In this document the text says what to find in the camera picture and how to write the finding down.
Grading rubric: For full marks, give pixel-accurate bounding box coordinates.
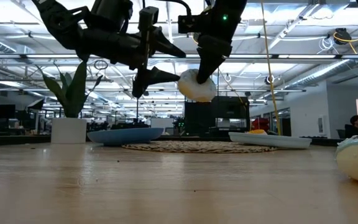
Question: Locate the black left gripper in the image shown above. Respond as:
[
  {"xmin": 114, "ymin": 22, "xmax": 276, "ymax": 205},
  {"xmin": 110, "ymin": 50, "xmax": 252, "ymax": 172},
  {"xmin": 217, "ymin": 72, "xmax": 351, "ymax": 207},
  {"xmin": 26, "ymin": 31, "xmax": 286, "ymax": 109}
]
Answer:
[{"xmin": 76, "ymin": 6, "xmax": 186, "ymax": 98}]

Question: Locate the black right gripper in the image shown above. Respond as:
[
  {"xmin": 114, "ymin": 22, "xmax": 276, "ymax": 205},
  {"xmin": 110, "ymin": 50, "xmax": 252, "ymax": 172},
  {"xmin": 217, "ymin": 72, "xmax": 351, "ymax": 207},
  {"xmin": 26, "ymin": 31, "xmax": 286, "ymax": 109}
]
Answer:
[{"xmin": 196, "ymin": 12, "xmax": 245, "ymax": 84}]

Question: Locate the black monitor screen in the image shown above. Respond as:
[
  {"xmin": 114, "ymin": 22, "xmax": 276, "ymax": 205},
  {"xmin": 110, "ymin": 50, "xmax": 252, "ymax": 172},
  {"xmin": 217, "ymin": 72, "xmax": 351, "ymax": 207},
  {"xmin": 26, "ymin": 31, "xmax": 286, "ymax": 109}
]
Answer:
[{"xmin": 211, "ymin": 96, "xmax": 250, "ymax": 121}]

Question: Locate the black cabinet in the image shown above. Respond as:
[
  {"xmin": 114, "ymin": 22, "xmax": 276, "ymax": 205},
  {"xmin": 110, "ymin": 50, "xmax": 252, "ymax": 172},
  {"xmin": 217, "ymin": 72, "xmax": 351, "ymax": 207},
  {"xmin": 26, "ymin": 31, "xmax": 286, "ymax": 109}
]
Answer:
[{"xmin": 184, "ymin": 101, "xmax": 216, "ymax": 137}]

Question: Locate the red tool cart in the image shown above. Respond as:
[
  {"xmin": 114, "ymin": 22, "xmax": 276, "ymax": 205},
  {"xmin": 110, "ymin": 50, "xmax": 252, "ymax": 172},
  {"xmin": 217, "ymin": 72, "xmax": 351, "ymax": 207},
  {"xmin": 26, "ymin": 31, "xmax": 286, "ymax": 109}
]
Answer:
[{"xmin": 250, "ymin": 118, "xmax": 270, "ymax": 133}]

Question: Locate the round woven placemat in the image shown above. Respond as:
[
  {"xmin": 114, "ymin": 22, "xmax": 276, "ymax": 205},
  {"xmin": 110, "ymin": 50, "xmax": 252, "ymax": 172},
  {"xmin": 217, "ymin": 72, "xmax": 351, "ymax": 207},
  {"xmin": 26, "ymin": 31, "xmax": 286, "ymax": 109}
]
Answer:
[{"xmin": 122, "ymin": 141, "xmax": 280, "ymax": 154}]

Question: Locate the dark blue plate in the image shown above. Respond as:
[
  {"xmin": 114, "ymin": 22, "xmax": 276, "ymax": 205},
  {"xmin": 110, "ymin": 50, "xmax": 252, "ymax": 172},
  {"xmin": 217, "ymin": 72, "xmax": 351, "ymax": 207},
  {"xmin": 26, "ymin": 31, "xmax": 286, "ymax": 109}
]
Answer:
[{"xmin": 87, "ymin": 126, "xmax": 165, "ymax": 147}]

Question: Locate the light blue plate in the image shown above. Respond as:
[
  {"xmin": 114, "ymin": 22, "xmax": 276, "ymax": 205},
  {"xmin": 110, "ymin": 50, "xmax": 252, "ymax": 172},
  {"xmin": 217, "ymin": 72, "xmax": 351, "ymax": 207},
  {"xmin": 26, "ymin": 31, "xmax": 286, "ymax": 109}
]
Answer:
[{"xmin": 227, "ymin": 131, "xmax": 313, "ymax": 149}]

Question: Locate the green snake plant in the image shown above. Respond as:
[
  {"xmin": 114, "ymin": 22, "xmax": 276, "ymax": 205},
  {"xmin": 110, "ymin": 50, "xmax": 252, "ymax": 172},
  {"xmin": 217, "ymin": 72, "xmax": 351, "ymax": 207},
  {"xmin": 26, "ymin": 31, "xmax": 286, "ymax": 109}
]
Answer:
[{"xmin": 35, "ymin": 60, "xmax": 104, "ymax": 119}]

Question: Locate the white plant pot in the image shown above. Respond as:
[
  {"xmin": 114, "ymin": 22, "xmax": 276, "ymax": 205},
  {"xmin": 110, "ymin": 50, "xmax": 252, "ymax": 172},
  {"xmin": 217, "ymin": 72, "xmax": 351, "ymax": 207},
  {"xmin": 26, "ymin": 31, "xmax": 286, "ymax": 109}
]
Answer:
[{"xmin": 51, "ymin": 117, "xmax": 88, "ymax": 145}]

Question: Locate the black desk monitor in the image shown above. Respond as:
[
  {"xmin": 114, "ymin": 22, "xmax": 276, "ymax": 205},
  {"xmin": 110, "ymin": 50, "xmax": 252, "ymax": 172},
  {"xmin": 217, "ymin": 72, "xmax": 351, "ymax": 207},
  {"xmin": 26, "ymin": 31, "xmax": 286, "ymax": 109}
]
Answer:
[{"xmin": 0, "ymin": 104, "xmax": 16, "ymax": 120}]

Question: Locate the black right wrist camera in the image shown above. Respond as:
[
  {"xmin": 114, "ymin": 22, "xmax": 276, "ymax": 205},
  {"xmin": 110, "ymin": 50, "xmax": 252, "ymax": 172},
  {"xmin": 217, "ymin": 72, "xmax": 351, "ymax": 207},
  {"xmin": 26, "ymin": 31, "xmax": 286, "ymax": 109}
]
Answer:
[{"xmin": 178, "ymin": 14, "xmax": 205, "ymax": 34}]

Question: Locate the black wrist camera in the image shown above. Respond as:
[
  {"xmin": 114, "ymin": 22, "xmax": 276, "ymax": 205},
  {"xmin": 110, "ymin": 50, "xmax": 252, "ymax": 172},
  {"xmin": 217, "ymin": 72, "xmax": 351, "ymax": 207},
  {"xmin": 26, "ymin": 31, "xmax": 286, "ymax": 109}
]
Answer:
[
  {"xmin": 178, "ymin": 14, "xmax": 205, "ymax": 34},
  {"xmin": 90, "ymin": 0, "xmax": 134, "ymax": 34}
]

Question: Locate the black frame stand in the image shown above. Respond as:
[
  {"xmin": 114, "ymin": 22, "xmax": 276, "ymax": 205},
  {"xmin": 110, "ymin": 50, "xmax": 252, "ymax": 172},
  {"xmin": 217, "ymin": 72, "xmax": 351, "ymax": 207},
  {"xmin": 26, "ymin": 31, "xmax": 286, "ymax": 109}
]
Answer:
[{"xmin": 135, "ymin": 77, "xmax": 187, "ymax": 125}]

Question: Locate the yellow hanging cord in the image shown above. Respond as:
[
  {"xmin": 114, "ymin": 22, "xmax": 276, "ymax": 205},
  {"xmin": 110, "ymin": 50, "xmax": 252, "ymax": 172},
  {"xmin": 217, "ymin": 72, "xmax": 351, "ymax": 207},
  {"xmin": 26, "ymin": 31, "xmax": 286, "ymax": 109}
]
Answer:
[{"xmin": 260, "ymin": 0, "xmax": 282, "ymax": 135}]

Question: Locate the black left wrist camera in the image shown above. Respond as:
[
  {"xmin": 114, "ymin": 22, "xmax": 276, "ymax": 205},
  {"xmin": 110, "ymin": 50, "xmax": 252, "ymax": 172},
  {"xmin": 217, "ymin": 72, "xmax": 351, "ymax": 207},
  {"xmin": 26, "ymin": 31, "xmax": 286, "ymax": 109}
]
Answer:
[{"xmin": 90, "ymin": 0, "xmax": 134, "ymax": 34}]

